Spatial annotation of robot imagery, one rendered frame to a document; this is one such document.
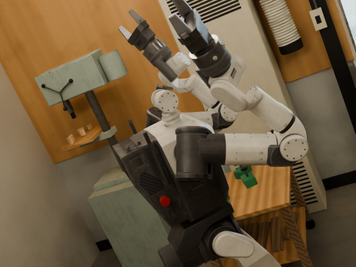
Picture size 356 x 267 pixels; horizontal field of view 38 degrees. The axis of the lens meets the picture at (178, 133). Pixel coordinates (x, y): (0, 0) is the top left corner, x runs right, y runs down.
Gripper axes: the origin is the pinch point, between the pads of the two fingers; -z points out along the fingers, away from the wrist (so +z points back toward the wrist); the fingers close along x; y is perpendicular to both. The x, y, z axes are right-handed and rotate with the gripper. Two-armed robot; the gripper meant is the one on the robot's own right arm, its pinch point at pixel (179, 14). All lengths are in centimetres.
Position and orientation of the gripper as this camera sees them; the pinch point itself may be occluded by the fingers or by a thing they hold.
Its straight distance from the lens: 131.1
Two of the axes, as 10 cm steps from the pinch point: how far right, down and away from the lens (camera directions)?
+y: 8.3, -4.0, -3.9
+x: 0.3, -6.6, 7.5
